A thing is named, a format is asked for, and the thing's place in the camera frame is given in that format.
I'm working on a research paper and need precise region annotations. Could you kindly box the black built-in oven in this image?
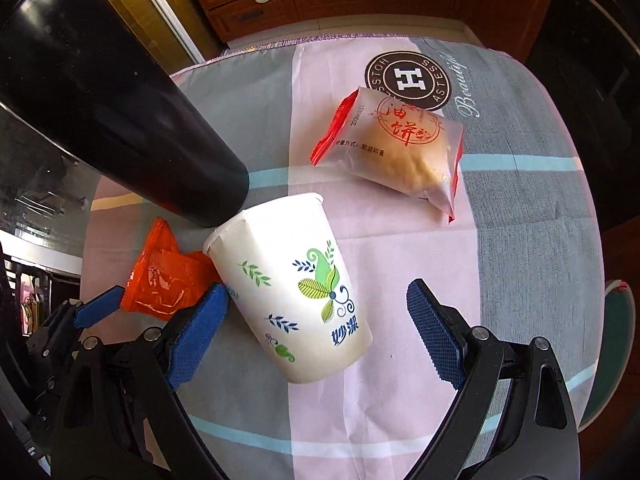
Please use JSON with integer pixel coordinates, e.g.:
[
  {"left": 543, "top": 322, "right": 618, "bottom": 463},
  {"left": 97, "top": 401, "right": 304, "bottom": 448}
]
[{"left": 525, "top": 0, "right": 640, "bottom": 231}]

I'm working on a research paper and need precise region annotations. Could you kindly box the wooden drawer unit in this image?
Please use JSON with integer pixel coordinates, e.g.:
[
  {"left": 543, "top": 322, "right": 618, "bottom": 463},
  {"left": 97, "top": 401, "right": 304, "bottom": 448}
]
[{"left": 172, "top": 0, "right": 301, "bottom": 41}]

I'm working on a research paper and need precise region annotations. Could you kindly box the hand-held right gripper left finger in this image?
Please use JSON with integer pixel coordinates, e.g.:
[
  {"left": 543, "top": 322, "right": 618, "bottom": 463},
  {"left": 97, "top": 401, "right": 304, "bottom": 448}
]
[{"left": 50, "top": 282, "right": 231, "bottom": 480}]

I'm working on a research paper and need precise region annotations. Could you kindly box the white paper cup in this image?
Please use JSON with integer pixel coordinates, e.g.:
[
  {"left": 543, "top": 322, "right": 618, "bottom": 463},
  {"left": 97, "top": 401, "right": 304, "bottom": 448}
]
[{"left": 202, "top": 192, "right": 375, "bottom": 386}]

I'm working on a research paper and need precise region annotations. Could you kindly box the checked tablecloth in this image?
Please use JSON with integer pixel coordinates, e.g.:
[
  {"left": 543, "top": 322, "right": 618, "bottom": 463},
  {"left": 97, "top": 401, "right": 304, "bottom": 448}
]
[{"left": 80, "top": 32, "right": 608, "bottom": 480}]

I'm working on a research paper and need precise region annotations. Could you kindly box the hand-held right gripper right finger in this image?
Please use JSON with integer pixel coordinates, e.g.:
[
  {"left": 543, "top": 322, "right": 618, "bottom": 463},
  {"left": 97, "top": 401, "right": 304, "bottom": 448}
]
[{"left": 400, "top": 279, "right": 581, "bottom": 480}]

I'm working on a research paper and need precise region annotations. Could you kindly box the orange wrapper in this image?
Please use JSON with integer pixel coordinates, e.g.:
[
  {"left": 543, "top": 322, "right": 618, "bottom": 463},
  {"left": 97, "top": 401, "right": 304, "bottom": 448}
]
[{"left": 121, "top": 217, "right": 221, "bottom": 322}]

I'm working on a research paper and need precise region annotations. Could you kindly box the black cylindrical container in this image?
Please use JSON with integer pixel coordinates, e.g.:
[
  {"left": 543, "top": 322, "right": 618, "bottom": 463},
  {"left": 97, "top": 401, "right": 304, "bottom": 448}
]
[{"left": 0, "top": 0, "right": 250, "bottom": 228}]

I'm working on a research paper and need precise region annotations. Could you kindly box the wrapped pastry packet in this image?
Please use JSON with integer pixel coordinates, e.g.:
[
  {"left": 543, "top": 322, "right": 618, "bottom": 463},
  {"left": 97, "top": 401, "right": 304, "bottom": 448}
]
[{"left": 311, "top": 86, "right": 466, "bottom": 223}]

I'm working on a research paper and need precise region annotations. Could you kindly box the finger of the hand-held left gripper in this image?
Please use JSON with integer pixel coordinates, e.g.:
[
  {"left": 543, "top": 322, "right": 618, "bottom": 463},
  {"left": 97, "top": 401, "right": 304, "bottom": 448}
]
[{"left": 45, "top": 285, "right": 126, "bottom": 342}]

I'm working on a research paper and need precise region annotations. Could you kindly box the grey waste bin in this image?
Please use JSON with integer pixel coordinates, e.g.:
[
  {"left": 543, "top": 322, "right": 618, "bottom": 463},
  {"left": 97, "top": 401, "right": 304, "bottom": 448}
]
[{"left": 580, "top": 280, "right": 636, "bottom": 433}]

